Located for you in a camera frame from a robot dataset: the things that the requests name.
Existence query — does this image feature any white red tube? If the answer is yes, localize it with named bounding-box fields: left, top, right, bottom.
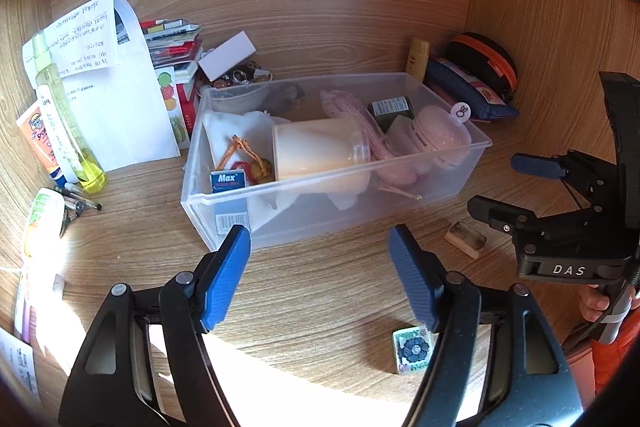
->
left=140, top=19, right=183, bottom=32

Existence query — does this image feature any small beige block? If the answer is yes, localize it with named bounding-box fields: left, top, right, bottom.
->
left=444, top=221, right=487, bottom=260

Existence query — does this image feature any printed white leaflet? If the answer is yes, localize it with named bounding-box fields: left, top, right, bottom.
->
left=0, top=327, right=41, bottom=403

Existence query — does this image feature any wooden desktop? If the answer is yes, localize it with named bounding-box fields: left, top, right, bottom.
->
left=0, top=127, right=640, bottom=427

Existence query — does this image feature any green white tube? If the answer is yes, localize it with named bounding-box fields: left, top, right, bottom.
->
left=24, top=188, right=66, bottom=258

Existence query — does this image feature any grey blue labelled packet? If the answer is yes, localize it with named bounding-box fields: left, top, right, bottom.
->
left=214, top=199, right=249, bottom=238

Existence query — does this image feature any person's right hand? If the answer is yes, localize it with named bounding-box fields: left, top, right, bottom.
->
left=580, top=286, right=611, bottom=323

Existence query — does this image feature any pink round container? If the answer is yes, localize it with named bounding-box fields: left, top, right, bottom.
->
left=387, top=105, right=473, bottom=170

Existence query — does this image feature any black orange zip case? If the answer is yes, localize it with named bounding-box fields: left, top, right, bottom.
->
left=445, top=33, right=518, bottom=102

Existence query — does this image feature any red book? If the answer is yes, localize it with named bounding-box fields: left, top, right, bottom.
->
left=175, top=79, right=201, bottom=135

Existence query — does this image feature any orange braided cord charm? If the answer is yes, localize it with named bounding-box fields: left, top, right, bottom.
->
left=216, top=134, right=276, bottom=185

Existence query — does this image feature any white printed paper sheet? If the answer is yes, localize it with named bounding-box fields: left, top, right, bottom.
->
left=21, top=0, right=182, bottom=172

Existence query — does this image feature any pink stick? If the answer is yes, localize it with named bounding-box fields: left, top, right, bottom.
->
left=12, top=277, right=38, bottom=343

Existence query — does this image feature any small white box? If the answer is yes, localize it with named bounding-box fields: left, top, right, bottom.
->
left=197, top=32, right=257, bottom=80

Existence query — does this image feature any white bowl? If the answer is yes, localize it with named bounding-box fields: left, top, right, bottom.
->
left=197, top=74, right=273, bottom=114

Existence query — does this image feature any small blue box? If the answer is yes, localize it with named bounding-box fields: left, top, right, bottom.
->
left=210, top=169, right=248, bottom=194

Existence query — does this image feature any pile of polished stones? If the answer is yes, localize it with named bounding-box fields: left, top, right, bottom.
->
left=207, top=64, right=273, bottom=90

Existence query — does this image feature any pink mesh pouch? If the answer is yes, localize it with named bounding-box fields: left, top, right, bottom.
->
left=320, top=89, right=431, bottom=200

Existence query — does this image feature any black ballpoint pen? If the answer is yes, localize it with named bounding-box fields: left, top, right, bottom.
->
left=52, top=184, right=86, bottom=202

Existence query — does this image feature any cream plastic cup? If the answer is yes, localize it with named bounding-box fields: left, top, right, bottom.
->
left=272, top=116, right=373, bottom=208

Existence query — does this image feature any person's right forearm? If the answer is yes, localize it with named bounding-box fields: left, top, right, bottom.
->
left=592, top=317, right=636, bottom=395

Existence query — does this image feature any stack of booklets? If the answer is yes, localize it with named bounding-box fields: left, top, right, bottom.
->
left=142, top=23, right=205, bottom=82

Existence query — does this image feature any dark green bottle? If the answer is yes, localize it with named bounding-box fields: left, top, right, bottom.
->
left=367, top=96, right=416, bottom=132

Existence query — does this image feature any clear plastic storage box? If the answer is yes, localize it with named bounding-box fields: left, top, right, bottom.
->
left=181, top=72, right=493, bottom=253

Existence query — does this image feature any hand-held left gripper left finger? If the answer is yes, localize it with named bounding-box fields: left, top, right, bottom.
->
left=59, top=224, right=252, bottom=427

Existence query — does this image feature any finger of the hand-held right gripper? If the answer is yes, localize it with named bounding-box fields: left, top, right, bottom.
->
left=467, top=195, right=606, bottom=238
left=511, top=149, right=618, bottom=202

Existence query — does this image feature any white cloth pouch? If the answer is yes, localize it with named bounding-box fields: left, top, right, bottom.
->
left=202, top=109, right=296, bottom=208

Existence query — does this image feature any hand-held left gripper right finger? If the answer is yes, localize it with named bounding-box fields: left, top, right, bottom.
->
left=389, top=224, right=586, bottom=427

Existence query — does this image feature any yellow sunscreen bottle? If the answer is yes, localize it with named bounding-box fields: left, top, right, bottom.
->
left=407, top=38, right=431, bottom=82

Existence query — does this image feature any orange sunscreen tube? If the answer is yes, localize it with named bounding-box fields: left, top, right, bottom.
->
left=16, top=99, right=68, bottom=188

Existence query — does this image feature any brown translucent trinket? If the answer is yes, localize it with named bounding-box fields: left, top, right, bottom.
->
left=272, top=84, right=306, bottom=112

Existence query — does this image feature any yellow liquid bottle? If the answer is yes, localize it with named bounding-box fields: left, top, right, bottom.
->
left=31, top=34, right=107, bottom=194

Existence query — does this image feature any navy patterned pencil case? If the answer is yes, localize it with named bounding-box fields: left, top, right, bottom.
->
left=425, top=57, right=521, bottom=122

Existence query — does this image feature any fruit sticker sheet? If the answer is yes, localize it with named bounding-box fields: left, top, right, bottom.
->
left=157, top=66, right=188, bottom=150

